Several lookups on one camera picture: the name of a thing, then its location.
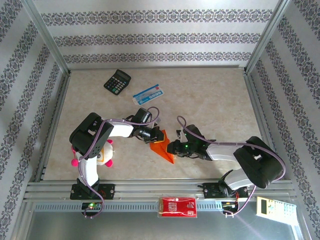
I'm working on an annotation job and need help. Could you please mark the orange cloth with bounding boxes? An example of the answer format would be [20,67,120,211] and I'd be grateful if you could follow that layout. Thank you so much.
[149,129,177,165]

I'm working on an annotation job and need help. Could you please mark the grey metal sheet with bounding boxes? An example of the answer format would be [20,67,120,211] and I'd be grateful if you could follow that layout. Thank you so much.
[24,211,301,240]

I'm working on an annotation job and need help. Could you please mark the blue white paper card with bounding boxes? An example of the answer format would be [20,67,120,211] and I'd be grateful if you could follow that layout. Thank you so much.
[131,83,165,106]

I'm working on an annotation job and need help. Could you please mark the white pink plush toy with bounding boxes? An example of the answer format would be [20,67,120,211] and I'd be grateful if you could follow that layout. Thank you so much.
[70,139,116,168]

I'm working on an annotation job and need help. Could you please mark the red packet in clear sleeve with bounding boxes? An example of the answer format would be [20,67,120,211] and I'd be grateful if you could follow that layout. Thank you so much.
[156,195,198,219]

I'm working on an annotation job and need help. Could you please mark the black calculator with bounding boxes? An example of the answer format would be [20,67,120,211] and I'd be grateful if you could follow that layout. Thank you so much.
[103,69,132,96]

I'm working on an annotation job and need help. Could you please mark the beige remote control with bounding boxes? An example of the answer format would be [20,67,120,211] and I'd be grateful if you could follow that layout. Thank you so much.
[255,196,298,225]

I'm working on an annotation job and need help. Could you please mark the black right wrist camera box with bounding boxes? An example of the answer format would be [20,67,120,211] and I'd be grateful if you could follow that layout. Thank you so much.
[178,124,203,142]

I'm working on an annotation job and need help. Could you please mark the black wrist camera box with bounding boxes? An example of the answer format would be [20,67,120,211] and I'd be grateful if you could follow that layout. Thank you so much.
[132,107,153,125]
[178,124,203,142]

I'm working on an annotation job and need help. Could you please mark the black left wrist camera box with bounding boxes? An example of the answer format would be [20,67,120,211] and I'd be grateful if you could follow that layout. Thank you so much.
[132,107,153,125]

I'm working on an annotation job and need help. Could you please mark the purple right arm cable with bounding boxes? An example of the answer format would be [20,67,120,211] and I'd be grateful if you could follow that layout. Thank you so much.
[176,115,287,218]

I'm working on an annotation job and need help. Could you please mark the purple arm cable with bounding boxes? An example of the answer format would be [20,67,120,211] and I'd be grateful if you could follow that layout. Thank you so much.
[70,106,161,220]
[176,115,287,218]

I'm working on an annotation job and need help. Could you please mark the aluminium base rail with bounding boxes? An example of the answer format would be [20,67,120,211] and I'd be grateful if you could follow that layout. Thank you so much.
[23,178,297,201]

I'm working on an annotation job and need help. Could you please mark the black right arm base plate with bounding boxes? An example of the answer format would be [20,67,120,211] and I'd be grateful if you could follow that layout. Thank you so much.
[198,181,250,200]

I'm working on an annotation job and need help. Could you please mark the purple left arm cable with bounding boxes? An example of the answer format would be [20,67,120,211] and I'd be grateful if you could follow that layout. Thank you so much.
[70,106,161,220]

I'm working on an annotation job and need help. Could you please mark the aluminium wall rail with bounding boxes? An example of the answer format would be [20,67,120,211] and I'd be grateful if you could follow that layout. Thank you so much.
[67,65,247,71]

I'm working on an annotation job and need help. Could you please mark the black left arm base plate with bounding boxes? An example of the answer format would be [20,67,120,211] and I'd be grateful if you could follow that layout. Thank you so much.
[69,183,116,201]

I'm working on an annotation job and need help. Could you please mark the grey slotted cable duct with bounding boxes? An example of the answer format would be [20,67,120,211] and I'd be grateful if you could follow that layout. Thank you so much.
[32,201,241,212]

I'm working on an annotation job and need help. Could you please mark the aluminium side rail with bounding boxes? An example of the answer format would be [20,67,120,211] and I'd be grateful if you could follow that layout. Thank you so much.
[243,71,286,181]
[33,72,72,183]

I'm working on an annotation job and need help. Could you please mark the aluminium frame post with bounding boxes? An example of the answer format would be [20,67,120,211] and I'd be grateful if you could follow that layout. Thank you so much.
[21,0,72,76]
[243,0,296,75]

